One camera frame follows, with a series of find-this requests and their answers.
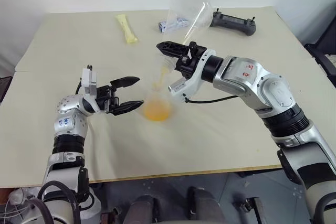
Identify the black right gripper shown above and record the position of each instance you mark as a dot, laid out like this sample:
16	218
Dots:
193	62

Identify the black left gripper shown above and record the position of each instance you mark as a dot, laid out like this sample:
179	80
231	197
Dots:
106	98

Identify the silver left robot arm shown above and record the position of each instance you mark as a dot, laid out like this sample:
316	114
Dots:
68	129

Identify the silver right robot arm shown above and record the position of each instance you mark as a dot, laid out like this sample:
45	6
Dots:
275	90

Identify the blue and white carton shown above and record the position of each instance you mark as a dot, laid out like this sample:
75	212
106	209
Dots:
172	25

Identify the small clear conical flask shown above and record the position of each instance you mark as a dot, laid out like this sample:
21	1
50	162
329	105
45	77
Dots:
157	111

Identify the yellow plastic packet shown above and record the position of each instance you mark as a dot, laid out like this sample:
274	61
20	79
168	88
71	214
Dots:
127	31

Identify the dark grey remote controller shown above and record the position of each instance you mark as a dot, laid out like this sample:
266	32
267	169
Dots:
233	22

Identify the dark grey rounded shape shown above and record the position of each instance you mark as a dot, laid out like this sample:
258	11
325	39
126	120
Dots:
144	211
206	207

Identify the black chair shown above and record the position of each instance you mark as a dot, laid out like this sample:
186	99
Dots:
324	58

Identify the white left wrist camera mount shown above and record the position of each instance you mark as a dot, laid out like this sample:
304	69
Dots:
90	82

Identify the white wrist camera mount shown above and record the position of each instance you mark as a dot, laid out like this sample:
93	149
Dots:
183	89
90	82

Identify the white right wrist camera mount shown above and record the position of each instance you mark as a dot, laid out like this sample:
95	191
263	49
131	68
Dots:
183	89

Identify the black metal bracket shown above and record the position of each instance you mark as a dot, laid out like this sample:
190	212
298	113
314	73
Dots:
249	208

